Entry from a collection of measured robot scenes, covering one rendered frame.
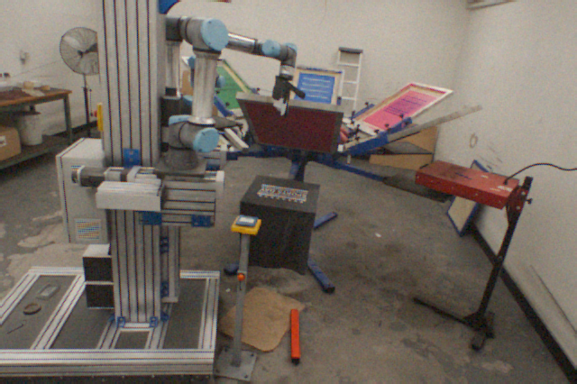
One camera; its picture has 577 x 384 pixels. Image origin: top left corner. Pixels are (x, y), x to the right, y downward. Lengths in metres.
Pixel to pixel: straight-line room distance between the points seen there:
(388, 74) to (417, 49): 0.56
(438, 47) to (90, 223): 5.75
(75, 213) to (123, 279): 0.47
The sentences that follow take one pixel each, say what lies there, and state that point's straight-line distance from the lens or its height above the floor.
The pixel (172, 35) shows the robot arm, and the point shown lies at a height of 1.80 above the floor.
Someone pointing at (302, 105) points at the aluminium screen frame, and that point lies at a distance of 2.15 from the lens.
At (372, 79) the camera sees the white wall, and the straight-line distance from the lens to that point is 6.75.
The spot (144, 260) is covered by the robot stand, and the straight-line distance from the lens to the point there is 2.33.
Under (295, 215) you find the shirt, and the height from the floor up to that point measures 0.91.
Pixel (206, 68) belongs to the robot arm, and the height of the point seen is 1.71.
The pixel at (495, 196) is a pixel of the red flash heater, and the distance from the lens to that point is 2.75.
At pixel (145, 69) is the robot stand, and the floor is 1.66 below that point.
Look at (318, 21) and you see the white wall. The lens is 6.72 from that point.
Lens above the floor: 1.88
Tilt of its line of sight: 22 degrees down
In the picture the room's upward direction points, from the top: 7 degrees clockwise
